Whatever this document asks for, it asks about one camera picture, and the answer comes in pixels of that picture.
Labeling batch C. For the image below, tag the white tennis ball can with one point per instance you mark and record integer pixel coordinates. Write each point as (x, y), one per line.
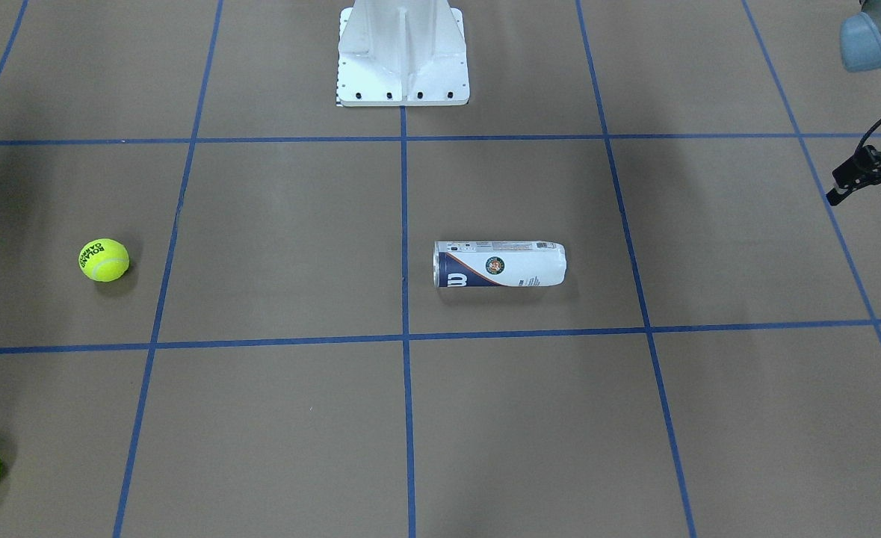
(513, 264)

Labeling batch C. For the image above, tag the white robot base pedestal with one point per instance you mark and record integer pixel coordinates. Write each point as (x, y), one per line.
(402, 54)

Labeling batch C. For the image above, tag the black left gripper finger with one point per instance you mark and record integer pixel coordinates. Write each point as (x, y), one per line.
(860, 170)

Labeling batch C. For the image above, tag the yellow Roland Garros tennis ball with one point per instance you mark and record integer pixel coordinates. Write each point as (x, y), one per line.
(104, 260)

